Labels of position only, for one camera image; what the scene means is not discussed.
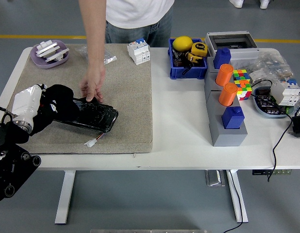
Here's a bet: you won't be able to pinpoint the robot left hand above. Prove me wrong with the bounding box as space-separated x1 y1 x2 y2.
11 83 60 122

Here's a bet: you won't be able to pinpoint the person's right hand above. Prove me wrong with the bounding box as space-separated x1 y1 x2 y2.
79 63 107 103

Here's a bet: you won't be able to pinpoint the black plastic-wrapped panel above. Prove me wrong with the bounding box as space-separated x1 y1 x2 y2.
52 97 119 133

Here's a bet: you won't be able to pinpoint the table control panel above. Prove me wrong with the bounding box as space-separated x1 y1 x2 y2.
252 169 292 176

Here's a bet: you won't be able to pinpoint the clear bag of screws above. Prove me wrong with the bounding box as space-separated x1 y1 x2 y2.
75 45 117 66

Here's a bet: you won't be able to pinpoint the grey-brown mat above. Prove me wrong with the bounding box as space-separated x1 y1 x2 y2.
5 43 154 155

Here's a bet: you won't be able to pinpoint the purple tray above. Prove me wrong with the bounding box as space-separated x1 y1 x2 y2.
30 40 69 69

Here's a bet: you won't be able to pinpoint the white circuit breaker, blue levers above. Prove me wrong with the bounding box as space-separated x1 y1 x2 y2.
270 79 300 107
127 37 151 66

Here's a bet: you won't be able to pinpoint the person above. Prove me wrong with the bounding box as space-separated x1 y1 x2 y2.
105 0 175 48

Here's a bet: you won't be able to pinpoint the blue plastic bin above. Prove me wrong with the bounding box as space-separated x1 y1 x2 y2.
167 37 209 80

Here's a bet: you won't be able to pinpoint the yellow lemon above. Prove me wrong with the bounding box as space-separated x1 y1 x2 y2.
172 35 194 52

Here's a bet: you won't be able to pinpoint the white table leg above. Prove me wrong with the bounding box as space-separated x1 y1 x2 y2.
226 169 249 223
54 170 76 224

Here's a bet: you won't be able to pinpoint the yellow tape measure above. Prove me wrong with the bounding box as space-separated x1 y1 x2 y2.
185 51 204 65
190 42 208 58

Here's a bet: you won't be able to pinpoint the blue block with knob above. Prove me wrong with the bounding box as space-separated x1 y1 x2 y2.
221 106 245 130
213 47 232 70

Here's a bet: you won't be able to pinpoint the orange cylinder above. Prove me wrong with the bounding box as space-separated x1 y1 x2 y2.
218 83 238 107
215 64 234 87

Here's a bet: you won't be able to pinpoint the grey block holder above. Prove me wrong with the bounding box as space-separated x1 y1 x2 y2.
203 57 248 147

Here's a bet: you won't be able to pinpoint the colourful puzzle cube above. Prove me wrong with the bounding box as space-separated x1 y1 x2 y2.
234 80 253 101
232 69 251 83

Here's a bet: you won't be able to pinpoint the blue-grey tray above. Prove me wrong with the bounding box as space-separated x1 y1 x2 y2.
251 86 297 119

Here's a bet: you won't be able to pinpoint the black electronic modules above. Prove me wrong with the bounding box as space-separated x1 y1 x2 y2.
255 88 286 115

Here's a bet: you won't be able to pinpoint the clear bags of parts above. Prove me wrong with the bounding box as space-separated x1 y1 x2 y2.
244 50 295 84

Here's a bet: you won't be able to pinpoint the black power adapter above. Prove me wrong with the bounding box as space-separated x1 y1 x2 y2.
288 116 300 138

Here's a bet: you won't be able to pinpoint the white plastic bracket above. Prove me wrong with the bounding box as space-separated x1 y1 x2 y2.
44 48 69 64
35 40 60 58

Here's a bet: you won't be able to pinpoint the white plug with coloured wires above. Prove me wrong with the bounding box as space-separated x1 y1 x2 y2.
84 132 107 148

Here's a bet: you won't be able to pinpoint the grey electrical enclosure box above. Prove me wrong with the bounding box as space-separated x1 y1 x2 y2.
204 31 260 71

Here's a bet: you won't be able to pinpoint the black floor cable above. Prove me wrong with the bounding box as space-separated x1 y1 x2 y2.
222 169 244 233

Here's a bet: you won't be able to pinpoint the black adapter cable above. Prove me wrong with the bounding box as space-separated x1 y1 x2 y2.
267 101 300 183

